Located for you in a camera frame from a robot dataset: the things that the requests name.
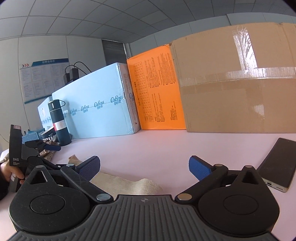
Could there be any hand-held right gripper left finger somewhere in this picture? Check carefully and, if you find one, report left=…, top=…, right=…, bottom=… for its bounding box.
left=23, top=156, right=114, bottom=205

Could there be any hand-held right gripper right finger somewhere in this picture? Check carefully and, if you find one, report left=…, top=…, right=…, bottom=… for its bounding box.
left=174, top=156, right=263, bottom=205

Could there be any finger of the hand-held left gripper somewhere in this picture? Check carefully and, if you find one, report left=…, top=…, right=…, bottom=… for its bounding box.
left=24, top=140, right=62, bottom=152
left=26, top=156, right=64, bottom=170

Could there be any beige knit garment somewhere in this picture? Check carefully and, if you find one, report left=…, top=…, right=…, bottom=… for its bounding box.
left=68, top=154, right=164, bottom=200

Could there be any person's left hand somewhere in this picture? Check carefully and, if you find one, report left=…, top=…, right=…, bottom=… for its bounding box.
left=0, top=162, right=25, bottom=185

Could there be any brown knit cloth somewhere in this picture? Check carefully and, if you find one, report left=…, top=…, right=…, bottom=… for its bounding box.
left=39, top=139, right=60, bottom=162

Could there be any small dark labelled box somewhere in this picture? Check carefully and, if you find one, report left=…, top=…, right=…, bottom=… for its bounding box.
left=38, top=128, right=56, bottom=140

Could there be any small blue ribbed container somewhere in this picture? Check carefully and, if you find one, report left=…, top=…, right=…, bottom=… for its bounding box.
left=22, top=131, right=39, bottom=143

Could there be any dark thermos bottle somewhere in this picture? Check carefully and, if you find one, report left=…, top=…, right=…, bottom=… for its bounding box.
left=48, top=99, right=72, bottom=146

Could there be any small light blue box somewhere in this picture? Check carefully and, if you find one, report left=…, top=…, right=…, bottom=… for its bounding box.
left=37, top=97, right=54, bottom=131

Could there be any large light blue box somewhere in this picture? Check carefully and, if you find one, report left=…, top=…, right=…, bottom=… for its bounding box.
left=51, top=62, right=141, bottom=140

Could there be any large brown cardboard box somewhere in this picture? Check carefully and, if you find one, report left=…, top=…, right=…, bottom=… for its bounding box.
left=170, top=22, right=296, bottom=134

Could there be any black smartphone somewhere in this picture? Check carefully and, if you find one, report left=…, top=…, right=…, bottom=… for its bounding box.
left=256, top=138, right=296, bottom=193

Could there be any orange printed box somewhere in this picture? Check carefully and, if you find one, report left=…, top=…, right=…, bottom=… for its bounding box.
left=126, top=45, right=187, bottom=131

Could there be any dark door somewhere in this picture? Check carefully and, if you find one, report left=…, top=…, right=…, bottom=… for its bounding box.
left=101, top=39, right=129, bottom=67

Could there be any wall poster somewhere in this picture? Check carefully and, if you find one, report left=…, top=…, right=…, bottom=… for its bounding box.
left=19, top=58, right=69, bottom=105

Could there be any black power strip with cables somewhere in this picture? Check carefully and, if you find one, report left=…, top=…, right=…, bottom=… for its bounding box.
left=63, top=61, right=93, bottom=83

